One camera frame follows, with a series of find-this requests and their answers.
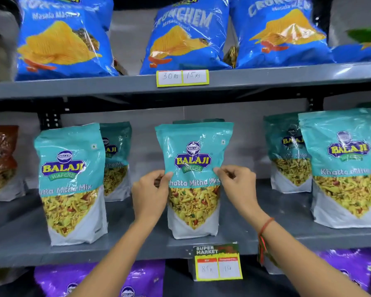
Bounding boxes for person's left hand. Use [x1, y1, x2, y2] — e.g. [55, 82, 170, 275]
[131, 169, 174, 226]

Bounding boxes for person's right hand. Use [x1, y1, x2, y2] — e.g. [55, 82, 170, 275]
[213, 165, 266, 226]

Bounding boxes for grey metal shelf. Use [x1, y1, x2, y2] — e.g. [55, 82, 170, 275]
[0, 0, 371, 297]

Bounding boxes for orange snack packet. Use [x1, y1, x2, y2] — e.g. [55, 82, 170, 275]
[0, 125, 27, 202]

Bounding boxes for blue bags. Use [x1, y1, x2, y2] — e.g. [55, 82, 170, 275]
[331, 25, 371, 64]

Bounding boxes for person's left forearm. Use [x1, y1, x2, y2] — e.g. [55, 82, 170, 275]
[69, 218, 166, 297]

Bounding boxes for person's right forearm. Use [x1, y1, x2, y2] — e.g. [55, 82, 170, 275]
[255, 213, 371, 297]

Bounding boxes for green and red price label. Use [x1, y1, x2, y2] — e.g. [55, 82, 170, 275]
[193, 243, 244, 282]

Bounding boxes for yellow-edged price label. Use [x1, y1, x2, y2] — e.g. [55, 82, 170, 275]
[156, 69, 210, 88]

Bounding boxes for red thread bracelet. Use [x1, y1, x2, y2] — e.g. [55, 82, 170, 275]
[257, 217, 279, 267]

